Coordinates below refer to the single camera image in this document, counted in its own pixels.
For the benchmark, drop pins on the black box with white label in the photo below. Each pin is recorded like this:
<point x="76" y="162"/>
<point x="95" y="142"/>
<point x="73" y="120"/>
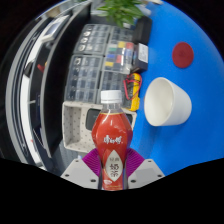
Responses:
<point x="141" y="55"/>

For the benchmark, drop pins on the black wall shelf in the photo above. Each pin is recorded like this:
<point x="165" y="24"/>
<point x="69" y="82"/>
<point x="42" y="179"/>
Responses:
<point x="56" y="90"/>

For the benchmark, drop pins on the flat round red coaster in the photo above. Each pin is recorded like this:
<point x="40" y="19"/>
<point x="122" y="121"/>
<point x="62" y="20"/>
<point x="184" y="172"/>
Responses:
<point x="183" y="55"/>

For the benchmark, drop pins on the green potted plant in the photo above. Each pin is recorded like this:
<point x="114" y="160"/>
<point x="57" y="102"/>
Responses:
<point x="121" y="11"/>

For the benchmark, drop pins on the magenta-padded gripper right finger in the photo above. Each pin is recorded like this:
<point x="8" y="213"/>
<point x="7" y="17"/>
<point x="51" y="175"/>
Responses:
<point x="148" y="173"/>

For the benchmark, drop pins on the white perforated tray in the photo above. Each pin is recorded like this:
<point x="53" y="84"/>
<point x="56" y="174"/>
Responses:
<point x="75" y="128"/>

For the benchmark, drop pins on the yellow multimeter with red leads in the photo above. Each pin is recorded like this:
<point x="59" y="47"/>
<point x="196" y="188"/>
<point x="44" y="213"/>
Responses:
<point x="135" y="91"/>

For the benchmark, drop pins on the flat black case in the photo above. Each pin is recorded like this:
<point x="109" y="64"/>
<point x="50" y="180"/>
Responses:
<point x="144" y="29"/>

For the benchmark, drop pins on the grey small-parts drawer cabinet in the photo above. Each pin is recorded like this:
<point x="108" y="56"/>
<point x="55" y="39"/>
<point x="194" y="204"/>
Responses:
<point x="123" y="33"/>
<point x="92" y="39"/>
<point x="83" y="78"/>
<point x="113" y="81"/>

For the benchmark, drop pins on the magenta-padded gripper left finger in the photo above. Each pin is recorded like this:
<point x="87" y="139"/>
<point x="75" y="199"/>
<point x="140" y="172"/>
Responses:
<point x="78" y="173"/>

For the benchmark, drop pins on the red drink bottle white cap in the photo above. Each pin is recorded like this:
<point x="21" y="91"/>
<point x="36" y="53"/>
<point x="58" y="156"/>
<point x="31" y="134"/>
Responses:
<point x="112" y="136"/>

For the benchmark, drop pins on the white cup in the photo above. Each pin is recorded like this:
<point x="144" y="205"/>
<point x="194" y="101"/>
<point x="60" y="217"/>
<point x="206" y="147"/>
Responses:
<point x="166" y="101"/>

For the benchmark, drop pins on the clear organizer box colourful parts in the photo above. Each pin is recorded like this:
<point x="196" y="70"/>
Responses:
<point x="120" y="56"/>

